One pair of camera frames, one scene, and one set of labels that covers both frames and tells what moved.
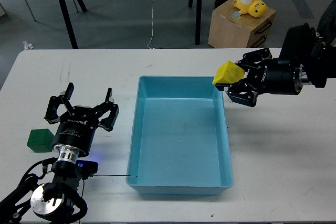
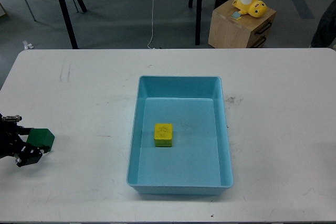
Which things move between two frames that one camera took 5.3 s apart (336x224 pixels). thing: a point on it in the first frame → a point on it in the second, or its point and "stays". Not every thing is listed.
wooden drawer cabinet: (248, 32) stays
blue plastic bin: (179, 143) stays
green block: (41, 140) stays
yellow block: (228, 73) → (163, 135)
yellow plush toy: (249, 3) stays
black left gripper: (77, 129) → (10, 142)
